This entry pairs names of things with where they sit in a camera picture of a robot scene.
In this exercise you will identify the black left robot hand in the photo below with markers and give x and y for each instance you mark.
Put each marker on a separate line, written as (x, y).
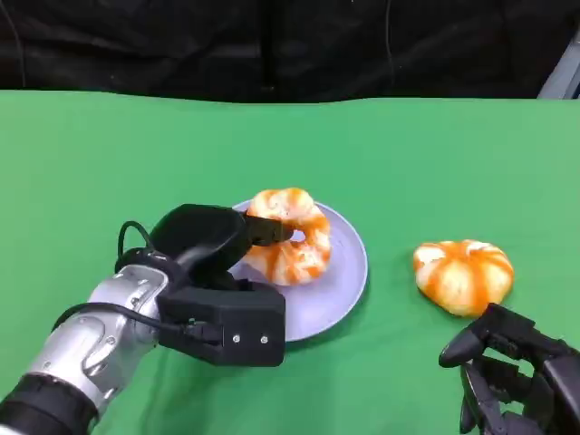
(199, 231)

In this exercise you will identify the green table cloth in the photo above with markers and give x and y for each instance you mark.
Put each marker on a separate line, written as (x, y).
(290, 149)

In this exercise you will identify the black backdrop curtain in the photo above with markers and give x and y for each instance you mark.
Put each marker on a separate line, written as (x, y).
(181, 45)

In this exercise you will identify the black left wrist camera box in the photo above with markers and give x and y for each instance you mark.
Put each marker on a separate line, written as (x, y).
(244, 317)

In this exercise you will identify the orange white toy bread roll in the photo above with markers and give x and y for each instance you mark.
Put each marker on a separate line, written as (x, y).
(462, 276)
(294, 267)

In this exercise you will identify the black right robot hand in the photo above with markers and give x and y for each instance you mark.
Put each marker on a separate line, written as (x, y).
(557, 380)

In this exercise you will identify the grey metal frame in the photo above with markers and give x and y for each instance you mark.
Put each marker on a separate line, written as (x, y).
(566, 74)

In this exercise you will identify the lilac plate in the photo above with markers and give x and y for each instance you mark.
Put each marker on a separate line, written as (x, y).
(335, 294)

